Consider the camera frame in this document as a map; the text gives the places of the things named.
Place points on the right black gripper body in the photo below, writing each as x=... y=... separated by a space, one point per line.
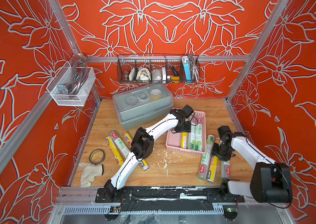
x=224 y=152

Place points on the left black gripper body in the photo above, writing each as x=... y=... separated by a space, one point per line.
x=185 y=128

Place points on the pink plastic basket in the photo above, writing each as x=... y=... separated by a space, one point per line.
x=179 y=142

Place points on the long yellow wrap roll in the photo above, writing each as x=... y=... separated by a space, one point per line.
x=212 y=169

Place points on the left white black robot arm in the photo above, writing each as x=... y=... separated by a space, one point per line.
x=141 y=149

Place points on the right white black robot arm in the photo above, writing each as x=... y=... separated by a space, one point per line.
x=271 y=180

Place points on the long white green wrap roll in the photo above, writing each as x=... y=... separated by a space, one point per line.
x=202 y=174

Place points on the green capped wrap roll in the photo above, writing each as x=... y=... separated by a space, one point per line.
x=120 y=144

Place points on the grey lidded storage box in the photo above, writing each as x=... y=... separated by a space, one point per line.
x=142 y=105

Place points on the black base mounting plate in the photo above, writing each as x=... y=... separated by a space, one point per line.
x=160 y=193

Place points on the brown tape roll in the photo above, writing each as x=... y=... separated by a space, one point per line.
x=97 y=157

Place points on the white cloth glove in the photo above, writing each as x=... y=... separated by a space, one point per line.
x=89 y=172

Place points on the black handled screwdriver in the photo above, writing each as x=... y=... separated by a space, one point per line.
x=175 y=73

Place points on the blue box in wire basket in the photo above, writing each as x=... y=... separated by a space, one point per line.
x=187 y=69

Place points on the black wire wall basket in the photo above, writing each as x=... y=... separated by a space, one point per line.
x=153 y=69

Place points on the clear wall bin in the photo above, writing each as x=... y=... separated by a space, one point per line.
x=72 y=85

